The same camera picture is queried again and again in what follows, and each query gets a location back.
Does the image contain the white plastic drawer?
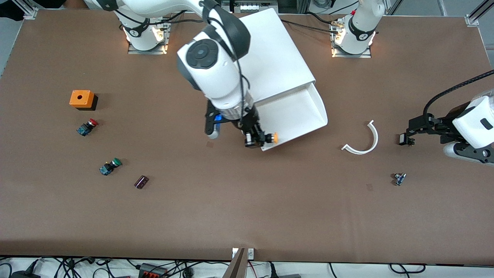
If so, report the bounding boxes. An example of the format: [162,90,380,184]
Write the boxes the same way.
[253,83,328,152]

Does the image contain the white drawer cabinet shell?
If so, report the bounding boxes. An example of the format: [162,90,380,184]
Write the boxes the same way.
[232,8,316,105]

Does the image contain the green mushroom push button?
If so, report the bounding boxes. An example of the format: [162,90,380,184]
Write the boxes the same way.
[99,158,122,176]

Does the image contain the red mushroom push button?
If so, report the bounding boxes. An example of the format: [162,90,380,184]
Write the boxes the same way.
[76,119,99,137]

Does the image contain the white socket strip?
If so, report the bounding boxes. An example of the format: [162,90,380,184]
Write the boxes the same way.
[235,0,279,13]

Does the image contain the black power strip red switches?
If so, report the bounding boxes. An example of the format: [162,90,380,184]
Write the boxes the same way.
[138,263,169,278]

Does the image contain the white curved plastic bracket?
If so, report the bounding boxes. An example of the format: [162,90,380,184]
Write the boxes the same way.
[342,120,379,155]

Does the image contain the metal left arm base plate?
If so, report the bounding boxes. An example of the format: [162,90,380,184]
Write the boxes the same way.
[331,19,372,59]

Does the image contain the black power cable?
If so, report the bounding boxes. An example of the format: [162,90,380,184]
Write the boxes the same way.
[280,12,342,35]

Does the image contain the brown wooden post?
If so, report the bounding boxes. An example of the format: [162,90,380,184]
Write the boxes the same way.
[223,248,248,278]

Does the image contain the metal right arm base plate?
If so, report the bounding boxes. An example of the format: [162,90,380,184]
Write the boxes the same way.
[127,17,171,55]

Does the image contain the black cable loop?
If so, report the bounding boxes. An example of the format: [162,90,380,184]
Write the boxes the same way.
[389,263,427,275]

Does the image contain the orange button enclosure box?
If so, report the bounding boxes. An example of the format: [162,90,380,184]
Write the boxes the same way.
[69,90,98,111]

